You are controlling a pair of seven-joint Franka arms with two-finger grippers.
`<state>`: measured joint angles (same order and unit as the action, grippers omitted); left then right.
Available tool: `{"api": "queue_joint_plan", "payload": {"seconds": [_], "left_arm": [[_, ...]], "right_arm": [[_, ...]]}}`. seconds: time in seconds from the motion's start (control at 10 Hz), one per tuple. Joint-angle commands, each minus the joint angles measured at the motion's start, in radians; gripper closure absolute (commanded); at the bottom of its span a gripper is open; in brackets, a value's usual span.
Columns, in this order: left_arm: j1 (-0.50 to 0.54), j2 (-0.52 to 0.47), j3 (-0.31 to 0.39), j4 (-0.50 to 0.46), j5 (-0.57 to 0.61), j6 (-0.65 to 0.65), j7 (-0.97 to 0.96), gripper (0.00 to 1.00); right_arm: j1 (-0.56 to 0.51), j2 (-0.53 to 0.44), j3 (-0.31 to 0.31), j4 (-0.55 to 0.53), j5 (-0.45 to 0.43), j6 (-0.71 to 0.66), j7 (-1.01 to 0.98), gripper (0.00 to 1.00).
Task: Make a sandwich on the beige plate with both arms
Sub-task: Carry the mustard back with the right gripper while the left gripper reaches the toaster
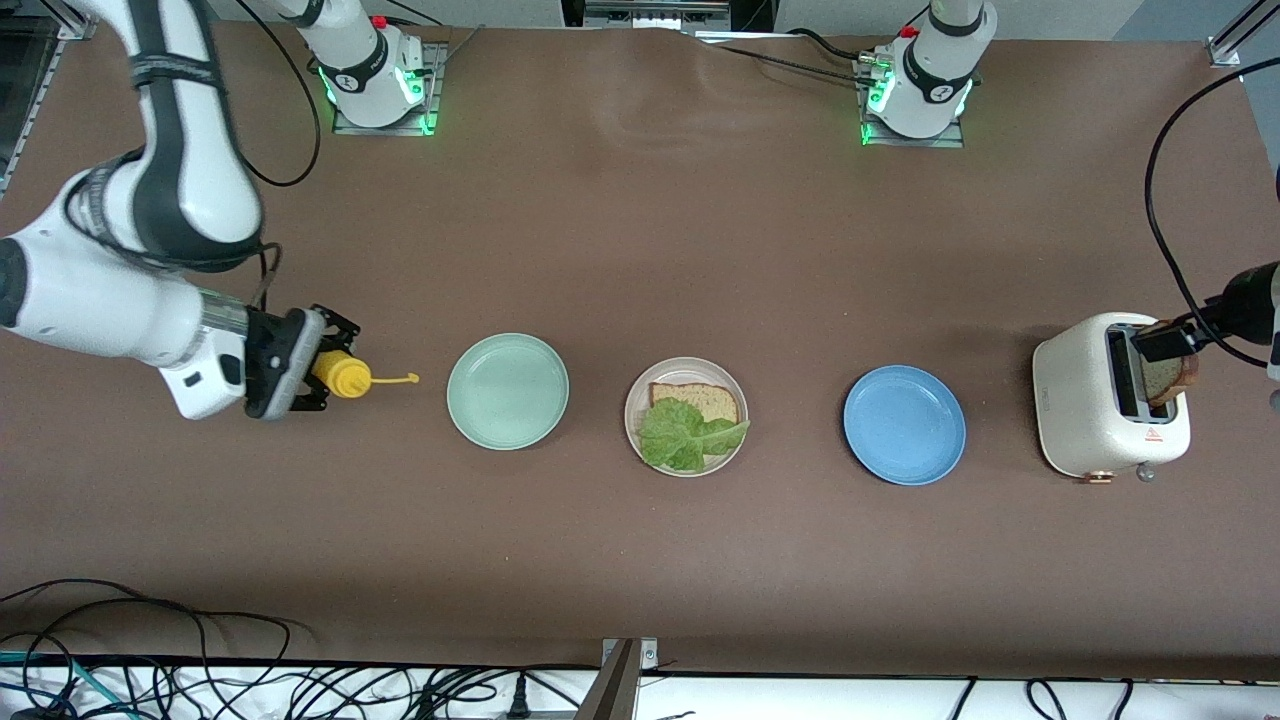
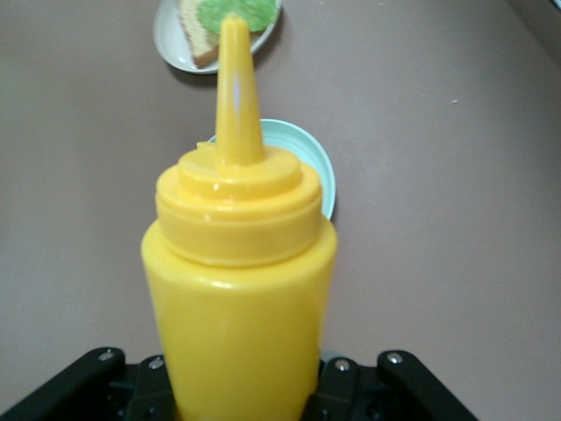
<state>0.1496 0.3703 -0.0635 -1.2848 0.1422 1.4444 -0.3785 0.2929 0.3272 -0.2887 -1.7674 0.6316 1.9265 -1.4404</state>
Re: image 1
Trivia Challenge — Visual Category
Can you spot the bread slice with dark crust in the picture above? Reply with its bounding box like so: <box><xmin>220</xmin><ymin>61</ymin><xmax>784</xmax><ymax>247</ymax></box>
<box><xmin>1140</xmin><ymin>318</ymin><xmax>1200</xmax><ymax>408</ymax></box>

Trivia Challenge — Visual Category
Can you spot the yellow mustard squeeze bottle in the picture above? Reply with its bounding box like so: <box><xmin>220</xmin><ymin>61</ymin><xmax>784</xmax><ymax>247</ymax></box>
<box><xmin>312</xmin><ymin>350</ymin><xmax>421</xmax><ymax>400</ymax></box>

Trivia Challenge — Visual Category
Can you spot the green lettuce leaf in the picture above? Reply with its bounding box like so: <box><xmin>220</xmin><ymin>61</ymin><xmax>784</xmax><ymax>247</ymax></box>
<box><xmin>637</xmin><ymin>396</ymin><xmax>751</xmax><ymax>474</ymax></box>

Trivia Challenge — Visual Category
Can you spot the light brown bread slice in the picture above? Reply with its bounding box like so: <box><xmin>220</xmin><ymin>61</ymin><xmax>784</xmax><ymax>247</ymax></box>
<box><xmin>650</xmin><ymin>382</ymin><xmax>742</xmax><ymax>426</ymax></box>

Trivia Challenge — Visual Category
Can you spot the mint green plate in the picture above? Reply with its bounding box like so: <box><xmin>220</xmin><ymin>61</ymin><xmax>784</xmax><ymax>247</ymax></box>
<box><xmin>446</xmin><ymin>332</ymin><xmax>571</xmax><ymax>452</ymax></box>

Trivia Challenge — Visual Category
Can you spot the blue plate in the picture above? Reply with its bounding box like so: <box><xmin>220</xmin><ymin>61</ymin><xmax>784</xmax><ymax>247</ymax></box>
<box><xmin>842</xmin><ymin>364</ymin><xmax>968</xmax><ymax>488</ymax></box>

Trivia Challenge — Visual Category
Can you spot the beige plate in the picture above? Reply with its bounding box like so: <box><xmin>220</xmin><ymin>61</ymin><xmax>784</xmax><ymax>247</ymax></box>
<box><xmin>623</xmin><ymin>356</ymin><xmax>749</xmax><ymax>479</ymax></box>

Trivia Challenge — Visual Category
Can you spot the white toaster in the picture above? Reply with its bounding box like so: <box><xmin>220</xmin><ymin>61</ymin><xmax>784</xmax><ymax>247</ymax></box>
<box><xmin>1031</xmin><ymin>311</ymin><xmax>1193</xmax><ymax>486</ymax></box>

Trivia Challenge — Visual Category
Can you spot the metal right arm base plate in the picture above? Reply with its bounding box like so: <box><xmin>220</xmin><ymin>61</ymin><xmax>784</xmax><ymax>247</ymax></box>
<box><xmin>332</xmin><ymin>40</ymin><xmax>443</xmax><ymax>136</ymax></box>

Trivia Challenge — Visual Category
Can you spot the aluminium frame rail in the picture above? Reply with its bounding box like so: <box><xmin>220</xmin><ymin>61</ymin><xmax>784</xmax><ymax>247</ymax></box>
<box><xmin>1205</xmin><ymin>0</ymin><xmax>1280</xmax><ymax>71</ymax></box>

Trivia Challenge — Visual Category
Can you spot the black looping floor cable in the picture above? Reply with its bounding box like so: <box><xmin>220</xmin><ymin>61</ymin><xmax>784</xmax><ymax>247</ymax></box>
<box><xmin>0</xmin><ymin>578</ymin><xmax>293</xmax><ymax>720</ymax></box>

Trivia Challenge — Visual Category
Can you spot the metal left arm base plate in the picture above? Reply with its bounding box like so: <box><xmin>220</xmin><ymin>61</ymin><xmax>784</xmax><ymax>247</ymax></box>
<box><xmin>860</xmin><ymin>55</ymin><xmax>966</xmax><ymax>149</ymax></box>

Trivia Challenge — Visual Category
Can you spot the teal cable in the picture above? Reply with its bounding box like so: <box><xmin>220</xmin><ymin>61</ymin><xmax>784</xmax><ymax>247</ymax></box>
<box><xmin>0</xmin><ymin>650</ymin><xmax>116</xmax><ymax>720</ymax></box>

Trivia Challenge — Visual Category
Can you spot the grey metal edge bracket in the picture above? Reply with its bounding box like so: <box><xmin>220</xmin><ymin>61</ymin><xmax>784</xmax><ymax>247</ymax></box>
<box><xmin>575</xmin><ymin>637</ymin><xmax>659</xmax><ymax>720</ymax></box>

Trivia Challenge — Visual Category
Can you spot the silver metal bracket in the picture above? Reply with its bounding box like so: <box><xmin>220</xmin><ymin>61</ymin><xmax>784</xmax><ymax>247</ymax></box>
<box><xmin>583</xmin><ymin>0</ymin><xmax>733</xmax><ymax>31</ymax></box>

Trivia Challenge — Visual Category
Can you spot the black smooth base cable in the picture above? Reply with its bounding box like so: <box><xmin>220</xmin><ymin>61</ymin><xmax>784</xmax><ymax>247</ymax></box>
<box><xmin>785</xmin><ymin>28</ymin><xmax>883</xmax><ymax>63</ymax></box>

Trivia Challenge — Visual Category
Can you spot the black braided base cable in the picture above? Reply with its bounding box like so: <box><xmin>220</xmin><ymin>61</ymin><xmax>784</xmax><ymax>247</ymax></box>
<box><xmin>712</xmin><ymin>42</ymin><xmax>873</xmax><ymax>89</ymax></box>

